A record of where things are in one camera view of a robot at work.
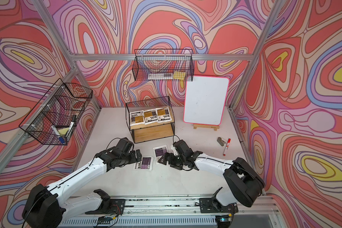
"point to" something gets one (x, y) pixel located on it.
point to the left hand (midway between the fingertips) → (137, 157)
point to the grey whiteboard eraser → (221, 141)
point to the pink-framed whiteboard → (205, 99)
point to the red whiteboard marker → (227, 146)
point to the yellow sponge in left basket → (63, 131)
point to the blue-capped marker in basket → (58, 134)
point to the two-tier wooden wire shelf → (141, 132)
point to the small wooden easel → (209, 126)
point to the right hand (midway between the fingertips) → (165, 167)
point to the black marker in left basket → (74, 117)
